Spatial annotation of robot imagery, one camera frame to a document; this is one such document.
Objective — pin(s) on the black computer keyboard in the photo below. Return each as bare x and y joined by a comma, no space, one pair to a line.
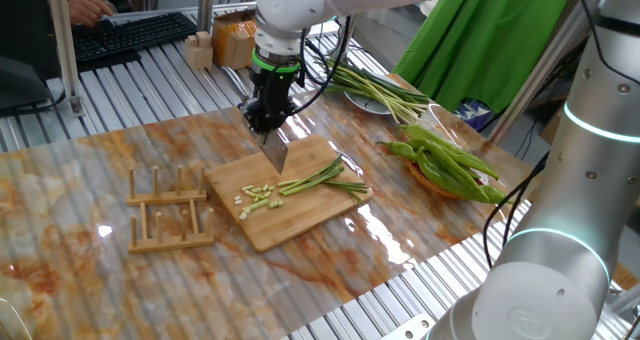
135,35

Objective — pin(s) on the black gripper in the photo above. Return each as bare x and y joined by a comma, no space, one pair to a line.
275,90

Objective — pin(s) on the wooden peg rack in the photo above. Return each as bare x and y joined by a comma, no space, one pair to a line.
165,198

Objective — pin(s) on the clear glass dish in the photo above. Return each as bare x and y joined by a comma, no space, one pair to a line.
356,166

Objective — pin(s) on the grey round plate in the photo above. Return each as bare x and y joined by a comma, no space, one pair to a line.
365,107

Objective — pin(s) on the bunch of green garlic stalks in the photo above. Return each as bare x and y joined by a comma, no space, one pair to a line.
395,100

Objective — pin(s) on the white metal mounting plate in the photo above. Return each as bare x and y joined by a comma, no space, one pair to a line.
410,330

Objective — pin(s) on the aluminium frame post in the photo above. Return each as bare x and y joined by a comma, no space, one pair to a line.
525,95
65,45
206,5

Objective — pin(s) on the long green chili pepper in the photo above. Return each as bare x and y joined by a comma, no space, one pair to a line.
455,171
402,150
495,195
432,175
450,150

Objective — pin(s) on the woven wicker basket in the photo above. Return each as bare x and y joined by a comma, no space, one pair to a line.
413,171

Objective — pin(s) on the marble pattern table mat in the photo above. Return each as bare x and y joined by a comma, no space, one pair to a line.
100,290

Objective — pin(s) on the green cloth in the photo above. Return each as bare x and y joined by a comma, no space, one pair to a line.
475,55

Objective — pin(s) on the uncut green garlic stalks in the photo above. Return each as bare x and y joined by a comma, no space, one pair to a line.
310,181

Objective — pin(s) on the steel cleaver knife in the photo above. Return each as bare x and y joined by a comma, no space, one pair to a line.
275,152

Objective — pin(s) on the long cut green garlic piece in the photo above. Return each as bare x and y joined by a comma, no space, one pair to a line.
256,206

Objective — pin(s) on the taped cardboard box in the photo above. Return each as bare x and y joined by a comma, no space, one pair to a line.
232,42

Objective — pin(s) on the wooden block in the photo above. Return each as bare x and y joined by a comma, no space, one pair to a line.
198,55

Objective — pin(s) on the person's bare hand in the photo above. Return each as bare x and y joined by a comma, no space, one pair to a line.
90,10

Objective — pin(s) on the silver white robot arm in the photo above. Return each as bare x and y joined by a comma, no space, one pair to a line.
285,0

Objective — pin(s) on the bamboo cutting board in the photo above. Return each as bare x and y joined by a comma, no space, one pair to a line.
310,215

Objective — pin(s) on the black computer monitor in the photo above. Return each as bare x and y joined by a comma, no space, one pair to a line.
20,80

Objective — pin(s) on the blue patterned bag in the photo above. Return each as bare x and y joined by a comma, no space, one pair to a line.
472,115

